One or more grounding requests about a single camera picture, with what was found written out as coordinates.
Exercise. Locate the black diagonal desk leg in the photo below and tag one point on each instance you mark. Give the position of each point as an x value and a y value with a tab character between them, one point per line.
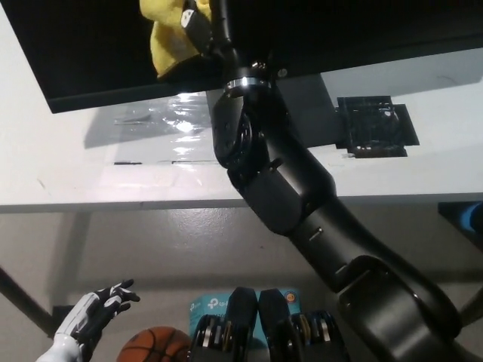
20	298

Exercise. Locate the short thin black tape strip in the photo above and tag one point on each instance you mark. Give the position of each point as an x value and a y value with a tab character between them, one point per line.
128	163

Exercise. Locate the clear plastic sheet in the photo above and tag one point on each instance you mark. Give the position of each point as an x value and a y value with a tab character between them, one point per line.
181	128

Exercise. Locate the left black robot body block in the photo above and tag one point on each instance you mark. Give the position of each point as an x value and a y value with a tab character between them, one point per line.
237	313

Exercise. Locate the teal tp-link box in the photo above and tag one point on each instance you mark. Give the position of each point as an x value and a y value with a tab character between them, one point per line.
207	305

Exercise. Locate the yellow microfibre cloth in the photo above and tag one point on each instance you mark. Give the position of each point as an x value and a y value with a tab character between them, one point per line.
166	49

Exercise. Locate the black HP monitor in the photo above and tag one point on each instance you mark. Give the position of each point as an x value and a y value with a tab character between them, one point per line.
94	56

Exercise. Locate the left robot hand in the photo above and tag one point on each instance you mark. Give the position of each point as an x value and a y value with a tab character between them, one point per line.
90	313

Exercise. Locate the orange basketball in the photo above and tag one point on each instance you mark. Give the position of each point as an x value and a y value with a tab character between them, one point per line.
154	345

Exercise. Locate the black and blue object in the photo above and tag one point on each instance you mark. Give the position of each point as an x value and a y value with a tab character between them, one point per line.
453	215

